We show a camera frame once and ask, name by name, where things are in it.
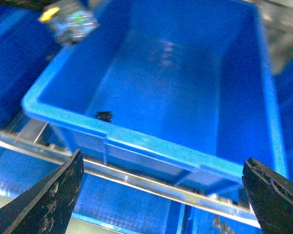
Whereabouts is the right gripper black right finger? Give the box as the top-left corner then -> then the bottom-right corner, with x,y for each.
242,157 -> 293,234

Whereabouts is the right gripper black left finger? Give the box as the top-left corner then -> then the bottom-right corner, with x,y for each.
0,150 -> 84,234

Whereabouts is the yellow push button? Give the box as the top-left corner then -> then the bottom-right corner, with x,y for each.
39,0 -> 99,46

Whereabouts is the blue bin with buttons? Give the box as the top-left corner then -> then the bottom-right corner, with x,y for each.
0,6 -> 61,128

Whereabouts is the metal roller rack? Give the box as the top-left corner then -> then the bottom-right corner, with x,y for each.
0,129 -> 259,227

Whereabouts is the small black plastic clip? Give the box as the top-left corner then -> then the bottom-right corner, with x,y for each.
95,111 -> 113,122

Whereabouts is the empty blue middle bin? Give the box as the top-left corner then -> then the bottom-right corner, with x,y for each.
22,0 -> 288,193

